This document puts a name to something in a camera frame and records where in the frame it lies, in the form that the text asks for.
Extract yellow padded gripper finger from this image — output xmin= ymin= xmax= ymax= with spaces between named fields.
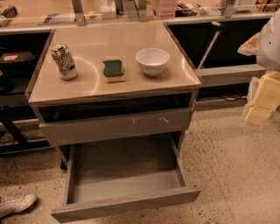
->
xmin=242 ymin=71 xmax=280 ymax=126

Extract grey drawer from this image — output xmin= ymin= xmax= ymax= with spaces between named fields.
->
xmin=39 ymin=108 xmax=194 ymax=146
xmin=51 ymin=134 xmax=200 ymax=223

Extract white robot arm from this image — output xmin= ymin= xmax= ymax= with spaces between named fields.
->
xmin=237 ymin=9 xmax=280 ymax=126

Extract grey drawer cabinet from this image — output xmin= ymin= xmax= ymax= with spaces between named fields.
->
xmin=29 ymin=21 xmax=200 ymax=163

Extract grey top drawer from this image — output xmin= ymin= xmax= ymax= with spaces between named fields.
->
xmin=39 ymin=108 xmax=194 ymax=146

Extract grey low shelf beam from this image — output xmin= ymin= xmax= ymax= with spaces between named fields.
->
xmin=196 ymin=64 xmax=266 ymax=88

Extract white bowl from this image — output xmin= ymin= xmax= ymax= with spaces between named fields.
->
xmin=136 ymin=48 xmax=170 ymax=77

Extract pink stacked containers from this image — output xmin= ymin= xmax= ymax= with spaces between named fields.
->
xmin=151 ymin=0 xmax=177 ymax=18

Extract green yellow sponge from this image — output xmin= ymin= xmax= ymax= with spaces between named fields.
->
xmin=103 ymin=59 xmax=125 ymax=83

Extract printed soda can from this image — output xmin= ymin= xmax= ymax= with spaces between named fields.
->
xmin=51 ymin=43 xmax=78 ymax=81

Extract white sneaker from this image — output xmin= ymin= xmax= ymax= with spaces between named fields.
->
xmin=0 ymin=193 xmax=37 ymax=218

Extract black cable on floor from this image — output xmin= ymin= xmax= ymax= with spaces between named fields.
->
xmin=219 ymin=94 xmax=249 ymax=102

